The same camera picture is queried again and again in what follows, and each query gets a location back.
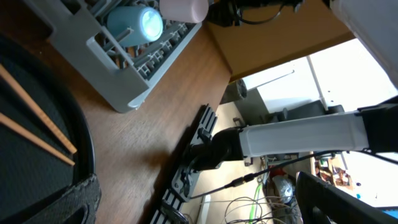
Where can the left wooden chopstick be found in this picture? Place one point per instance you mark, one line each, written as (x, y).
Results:
(37, 110)

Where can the wooden chopstick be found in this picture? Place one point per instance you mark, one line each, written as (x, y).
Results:
(9, 123)
(37, 110)

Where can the pink cup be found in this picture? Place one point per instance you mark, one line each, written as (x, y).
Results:
(191, 11)

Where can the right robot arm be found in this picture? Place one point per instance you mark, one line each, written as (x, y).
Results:
(373, 128)

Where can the grey plastic dishwasher rack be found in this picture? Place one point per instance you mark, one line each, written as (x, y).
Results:
(123, 76)

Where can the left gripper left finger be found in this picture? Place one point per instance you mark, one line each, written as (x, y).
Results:
(78, 204)

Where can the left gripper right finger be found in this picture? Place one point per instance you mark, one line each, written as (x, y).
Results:
(320, 202)

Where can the black round tray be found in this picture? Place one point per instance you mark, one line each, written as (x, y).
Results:
(31, 179)

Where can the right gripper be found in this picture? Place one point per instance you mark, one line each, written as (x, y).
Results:
(228, 13)

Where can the right wooden chopstick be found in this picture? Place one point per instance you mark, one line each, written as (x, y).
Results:
(9, 123)

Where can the blue cup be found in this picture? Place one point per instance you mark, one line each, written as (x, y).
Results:
(146, 23)

